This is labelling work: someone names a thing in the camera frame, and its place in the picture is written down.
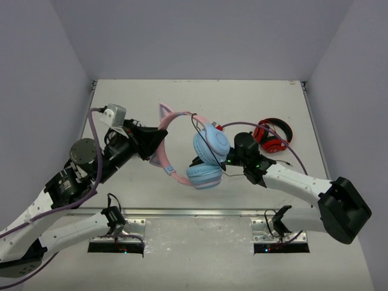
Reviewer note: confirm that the metal rail front table edge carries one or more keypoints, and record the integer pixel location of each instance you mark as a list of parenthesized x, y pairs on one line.
[(191, 213)]

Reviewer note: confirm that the pink blue cat-ear headphones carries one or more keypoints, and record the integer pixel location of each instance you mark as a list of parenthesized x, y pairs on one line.
[(210, 144)]

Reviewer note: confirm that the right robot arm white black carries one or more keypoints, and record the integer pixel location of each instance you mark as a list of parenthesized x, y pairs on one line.
[(337, 207)]

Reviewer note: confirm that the red black headphones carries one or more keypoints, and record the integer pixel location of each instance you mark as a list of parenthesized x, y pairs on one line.
[(268, 141)]

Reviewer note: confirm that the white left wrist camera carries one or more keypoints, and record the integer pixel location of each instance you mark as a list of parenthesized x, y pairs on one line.
[(113, 115)]

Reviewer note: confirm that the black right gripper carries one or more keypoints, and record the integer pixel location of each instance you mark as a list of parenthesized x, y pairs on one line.
[(197, 160)]

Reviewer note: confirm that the right metal mounting bracket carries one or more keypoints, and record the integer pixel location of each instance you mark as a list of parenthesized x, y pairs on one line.
[(263, 232)]

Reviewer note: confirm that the left metal mounting bracket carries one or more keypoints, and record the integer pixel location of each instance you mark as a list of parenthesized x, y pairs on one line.
[(132, 233)]

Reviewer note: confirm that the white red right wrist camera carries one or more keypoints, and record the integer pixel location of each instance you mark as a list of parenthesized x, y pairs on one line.
[(217, 126)]

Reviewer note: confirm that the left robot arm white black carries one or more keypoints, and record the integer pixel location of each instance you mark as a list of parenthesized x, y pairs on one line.
[(28, 243)]

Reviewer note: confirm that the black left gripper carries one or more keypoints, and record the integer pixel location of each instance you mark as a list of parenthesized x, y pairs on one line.
[(137, 140)]

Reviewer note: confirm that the metal mounting bracket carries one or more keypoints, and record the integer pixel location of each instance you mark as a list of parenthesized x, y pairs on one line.
[(132, 233), (263, 232)]

